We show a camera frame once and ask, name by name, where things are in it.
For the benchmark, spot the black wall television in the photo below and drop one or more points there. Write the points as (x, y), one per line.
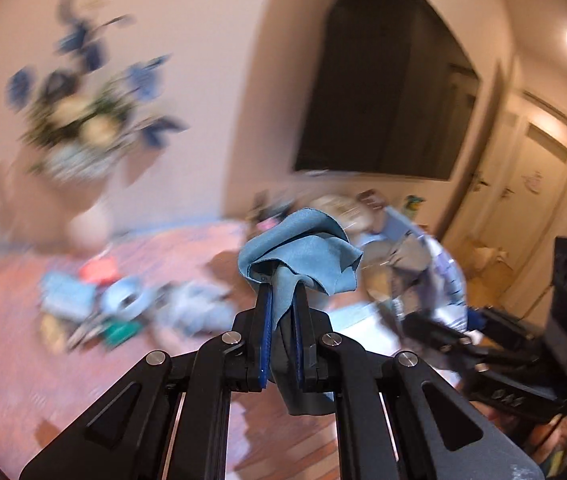
(393, 75)

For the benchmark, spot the light blue round holder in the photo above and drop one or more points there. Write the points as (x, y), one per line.
(126, 297)

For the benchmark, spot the green packet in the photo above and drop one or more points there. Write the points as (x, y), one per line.
(121, 334)

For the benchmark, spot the orange packet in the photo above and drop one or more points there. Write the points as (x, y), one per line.
(98, 270)

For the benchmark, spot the light blue cloth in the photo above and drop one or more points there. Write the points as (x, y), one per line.
(198, 310)

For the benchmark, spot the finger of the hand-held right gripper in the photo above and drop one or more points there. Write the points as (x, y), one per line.
(438, 335)

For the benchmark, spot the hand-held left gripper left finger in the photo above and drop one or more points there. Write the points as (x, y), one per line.
(264, 345)

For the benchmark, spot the clear plastic bag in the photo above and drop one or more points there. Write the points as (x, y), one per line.
(413, 270)

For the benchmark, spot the pale blue folded cloth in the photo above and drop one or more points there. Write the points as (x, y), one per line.
(66, 292)

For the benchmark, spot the white door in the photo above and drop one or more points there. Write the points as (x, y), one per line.
(533, 180)

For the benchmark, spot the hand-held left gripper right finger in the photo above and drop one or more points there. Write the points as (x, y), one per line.
(297, 345)

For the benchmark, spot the white ribbed vase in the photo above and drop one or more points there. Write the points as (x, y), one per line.
(88, 225)

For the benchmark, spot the blue microfiber cloth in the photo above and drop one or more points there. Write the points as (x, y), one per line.
(303, 245)

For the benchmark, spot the blue and white flower bouquet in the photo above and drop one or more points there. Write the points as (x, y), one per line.
(88, 110)

